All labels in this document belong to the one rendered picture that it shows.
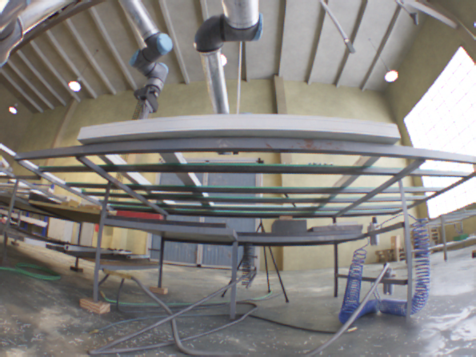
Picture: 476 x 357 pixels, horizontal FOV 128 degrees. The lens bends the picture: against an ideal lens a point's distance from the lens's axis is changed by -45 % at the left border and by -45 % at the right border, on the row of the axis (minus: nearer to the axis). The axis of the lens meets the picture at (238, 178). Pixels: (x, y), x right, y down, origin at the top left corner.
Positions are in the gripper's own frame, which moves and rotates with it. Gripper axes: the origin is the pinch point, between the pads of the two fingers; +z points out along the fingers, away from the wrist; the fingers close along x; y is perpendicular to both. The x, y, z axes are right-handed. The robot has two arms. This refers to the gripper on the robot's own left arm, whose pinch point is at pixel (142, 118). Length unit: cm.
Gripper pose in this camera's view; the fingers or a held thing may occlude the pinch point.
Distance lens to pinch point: 98.3
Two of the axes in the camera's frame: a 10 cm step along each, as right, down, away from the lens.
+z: -0.4, 9.3, -3.6
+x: 0.6, 3.6, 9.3
